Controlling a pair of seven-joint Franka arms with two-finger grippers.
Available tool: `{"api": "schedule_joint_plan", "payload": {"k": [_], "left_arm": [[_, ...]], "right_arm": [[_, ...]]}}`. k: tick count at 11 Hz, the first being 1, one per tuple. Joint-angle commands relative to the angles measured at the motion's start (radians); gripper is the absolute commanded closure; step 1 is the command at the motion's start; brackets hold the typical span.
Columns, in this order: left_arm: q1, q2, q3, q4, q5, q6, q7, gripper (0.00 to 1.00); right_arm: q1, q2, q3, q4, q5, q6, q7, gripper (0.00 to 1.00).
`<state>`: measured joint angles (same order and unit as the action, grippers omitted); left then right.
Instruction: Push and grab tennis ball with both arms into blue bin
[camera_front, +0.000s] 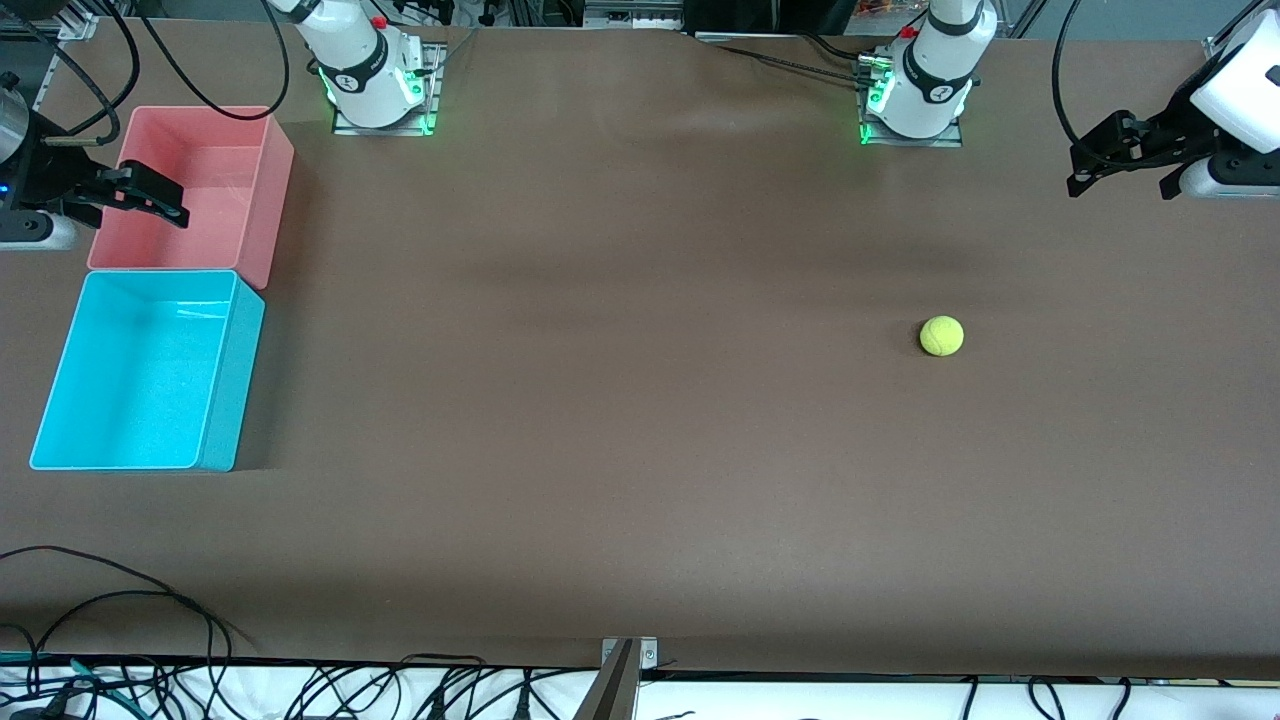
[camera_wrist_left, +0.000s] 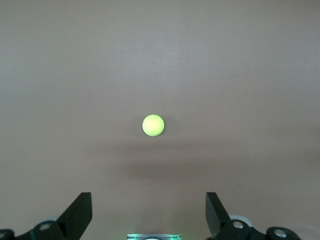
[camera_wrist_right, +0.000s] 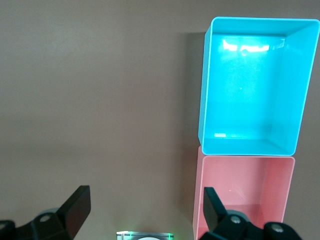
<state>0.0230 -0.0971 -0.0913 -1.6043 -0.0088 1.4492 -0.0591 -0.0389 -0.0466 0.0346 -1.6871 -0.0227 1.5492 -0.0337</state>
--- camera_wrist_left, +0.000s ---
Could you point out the yellow-green tennis ball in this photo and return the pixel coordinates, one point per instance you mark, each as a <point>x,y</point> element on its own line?
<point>153,125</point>

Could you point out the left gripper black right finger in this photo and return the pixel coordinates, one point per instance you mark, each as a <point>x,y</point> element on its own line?
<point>217,217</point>

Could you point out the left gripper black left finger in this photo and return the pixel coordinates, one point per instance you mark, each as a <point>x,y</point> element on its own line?
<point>75,217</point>

